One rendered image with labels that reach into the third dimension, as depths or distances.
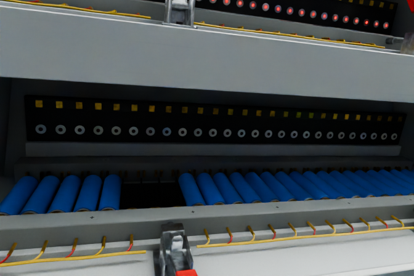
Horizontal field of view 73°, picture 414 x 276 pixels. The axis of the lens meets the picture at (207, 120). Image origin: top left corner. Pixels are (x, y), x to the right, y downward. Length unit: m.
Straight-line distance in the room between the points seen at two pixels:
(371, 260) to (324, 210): 0.05
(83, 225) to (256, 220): 0.15
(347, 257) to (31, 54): 0.29
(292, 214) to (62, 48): 0.24
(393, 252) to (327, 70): 0.18
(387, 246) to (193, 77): 0.24
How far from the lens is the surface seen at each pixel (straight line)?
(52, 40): 0.22
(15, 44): 0.23
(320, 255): 0.28
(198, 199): 0.28
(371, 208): 0.34
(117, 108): 0.35
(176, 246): 0.22
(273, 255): 0.27
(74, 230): 0.25
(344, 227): 0.32
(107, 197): 0.28
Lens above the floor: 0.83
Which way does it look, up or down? 6 degrees up
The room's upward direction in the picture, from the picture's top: straight up
